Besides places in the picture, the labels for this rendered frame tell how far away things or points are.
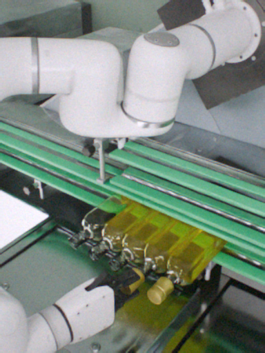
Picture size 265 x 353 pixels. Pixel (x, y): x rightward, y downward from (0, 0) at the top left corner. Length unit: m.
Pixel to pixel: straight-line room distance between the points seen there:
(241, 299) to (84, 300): 0.45
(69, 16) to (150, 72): 1.47
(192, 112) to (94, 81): 0.51
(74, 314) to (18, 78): 0.41
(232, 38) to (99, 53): 0.29
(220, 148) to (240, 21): 0.30
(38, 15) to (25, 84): 1.35
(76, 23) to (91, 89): 1.50
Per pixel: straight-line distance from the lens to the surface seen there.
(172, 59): 0.74
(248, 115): 1.12
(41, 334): 0.85
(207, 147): 1.10
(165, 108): 0.77
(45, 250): 1.24
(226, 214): 1.05
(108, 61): 0.73
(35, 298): 1.13
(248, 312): 1.15
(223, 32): 0.89
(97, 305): 0.88
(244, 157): 1.07
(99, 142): 1.10
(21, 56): 0.71
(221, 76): 1.04
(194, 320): 1.10
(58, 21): 2.14
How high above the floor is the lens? 1.69
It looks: 42 degrees down
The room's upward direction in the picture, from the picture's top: 125 degrees counter-clockwise
